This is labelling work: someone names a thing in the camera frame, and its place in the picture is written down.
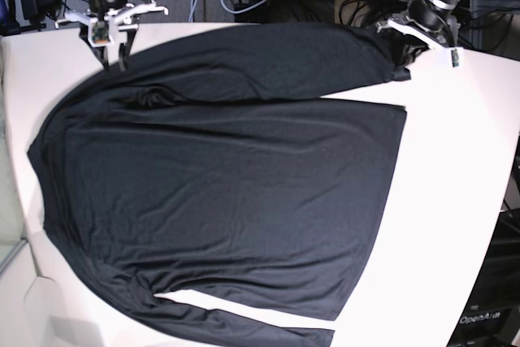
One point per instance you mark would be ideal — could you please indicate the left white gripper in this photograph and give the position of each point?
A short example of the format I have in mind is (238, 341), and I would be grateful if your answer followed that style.
(409, 39)

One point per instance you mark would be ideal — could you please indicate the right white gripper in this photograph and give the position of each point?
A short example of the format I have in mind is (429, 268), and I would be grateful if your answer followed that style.
(102, 31)

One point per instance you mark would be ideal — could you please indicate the black OpenArm case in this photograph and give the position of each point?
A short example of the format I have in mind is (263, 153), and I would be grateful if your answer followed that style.
(491, 314)

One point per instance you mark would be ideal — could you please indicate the black long-sleeve shirt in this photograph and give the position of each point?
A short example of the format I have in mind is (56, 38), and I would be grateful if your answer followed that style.
(221, 163)

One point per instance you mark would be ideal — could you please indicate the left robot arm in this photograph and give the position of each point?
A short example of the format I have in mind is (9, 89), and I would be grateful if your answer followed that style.
(428, 13)

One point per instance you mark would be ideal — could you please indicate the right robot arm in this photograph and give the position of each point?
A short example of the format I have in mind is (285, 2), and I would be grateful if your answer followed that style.
(101, 7)

